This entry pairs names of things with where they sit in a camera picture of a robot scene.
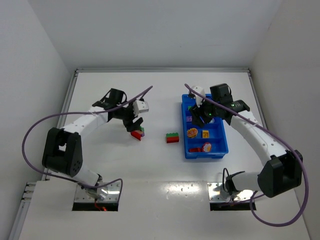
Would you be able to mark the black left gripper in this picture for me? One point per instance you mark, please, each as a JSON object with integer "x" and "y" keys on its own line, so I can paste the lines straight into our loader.
{"x": 130, "y": 121}

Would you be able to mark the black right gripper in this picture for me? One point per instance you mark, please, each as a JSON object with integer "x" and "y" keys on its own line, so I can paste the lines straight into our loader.
{"x": 200, "y": 113}

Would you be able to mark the purple curved lego brick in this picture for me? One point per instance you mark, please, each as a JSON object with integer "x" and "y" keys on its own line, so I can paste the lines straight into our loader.
{"x": 189, "y": 118}

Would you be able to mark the red flower lego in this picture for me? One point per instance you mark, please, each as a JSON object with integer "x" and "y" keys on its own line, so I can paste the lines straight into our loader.
{"x": 207, "y": 147}

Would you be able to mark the red curved lego brick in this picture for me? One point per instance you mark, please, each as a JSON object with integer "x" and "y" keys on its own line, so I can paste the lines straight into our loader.
{"x": 195, "y": 150}

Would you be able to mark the yellow lego piece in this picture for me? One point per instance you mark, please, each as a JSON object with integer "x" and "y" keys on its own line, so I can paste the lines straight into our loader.
{"x": 205, "y": 134}

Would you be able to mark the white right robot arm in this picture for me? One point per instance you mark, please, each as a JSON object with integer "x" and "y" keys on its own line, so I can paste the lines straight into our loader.
{"x": 281, "y": 170}

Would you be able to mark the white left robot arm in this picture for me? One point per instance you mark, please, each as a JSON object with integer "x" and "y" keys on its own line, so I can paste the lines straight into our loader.
{"x": 63, "y": 151}

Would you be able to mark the blue compartment bin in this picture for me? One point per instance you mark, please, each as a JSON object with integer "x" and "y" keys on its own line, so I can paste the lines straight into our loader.
{"x": 217, "y": 135}

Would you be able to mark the green top lego brick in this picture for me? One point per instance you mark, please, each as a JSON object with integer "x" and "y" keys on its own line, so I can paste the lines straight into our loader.
{"x": 172, "y": 135}

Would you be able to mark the red bottom lego brick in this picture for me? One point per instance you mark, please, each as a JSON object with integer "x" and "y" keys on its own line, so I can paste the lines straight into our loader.
{"x": 172, "y": 139}

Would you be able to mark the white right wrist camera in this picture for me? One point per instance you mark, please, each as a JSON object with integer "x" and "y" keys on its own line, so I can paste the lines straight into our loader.
{"x": 198, "y": 99}

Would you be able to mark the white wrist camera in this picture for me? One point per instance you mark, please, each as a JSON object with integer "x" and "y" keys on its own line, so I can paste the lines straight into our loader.
{"x": 140, "y": 107}
{"x": 198, "y": 99}

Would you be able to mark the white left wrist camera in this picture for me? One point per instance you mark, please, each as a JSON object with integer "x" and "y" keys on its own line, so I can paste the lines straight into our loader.
{"x": 140, "y": 107}

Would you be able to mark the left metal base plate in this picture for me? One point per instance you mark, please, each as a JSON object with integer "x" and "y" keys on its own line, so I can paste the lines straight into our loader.
{"x": 106, "y": 194}

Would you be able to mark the metal base plate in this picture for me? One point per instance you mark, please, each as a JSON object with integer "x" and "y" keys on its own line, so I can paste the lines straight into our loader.
{"x": 106, "y": 194}
{"x": 218, "y": 195}

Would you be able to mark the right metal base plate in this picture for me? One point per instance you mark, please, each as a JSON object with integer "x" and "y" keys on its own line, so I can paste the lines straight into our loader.
{"x": 218, "y": 195}

